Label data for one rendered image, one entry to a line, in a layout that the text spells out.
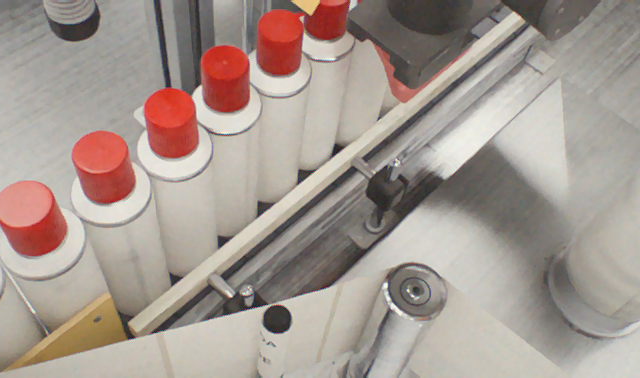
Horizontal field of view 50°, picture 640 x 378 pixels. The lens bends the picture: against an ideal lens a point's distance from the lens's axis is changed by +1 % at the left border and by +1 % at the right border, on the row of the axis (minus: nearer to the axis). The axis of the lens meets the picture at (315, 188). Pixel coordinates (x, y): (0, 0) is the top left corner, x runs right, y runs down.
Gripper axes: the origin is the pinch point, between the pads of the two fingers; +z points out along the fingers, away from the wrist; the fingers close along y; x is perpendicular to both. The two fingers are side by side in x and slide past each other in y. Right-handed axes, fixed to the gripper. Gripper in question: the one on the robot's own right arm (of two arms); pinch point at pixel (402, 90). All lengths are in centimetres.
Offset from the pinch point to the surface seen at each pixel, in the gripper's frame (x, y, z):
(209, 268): 2.4, -18.9, 9.7
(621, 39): -5.3, 42.6, 18.8
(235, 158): 4.3, -14.1, 0.5
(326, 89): 4.7, -3.9, 0.9
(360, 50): 4.9, 0.2, -0.6
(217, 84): 5.7, -14.3, -6.8
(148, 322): 2.1, -25.3, 9.6
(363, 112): 3.8, 1.1, 7.3
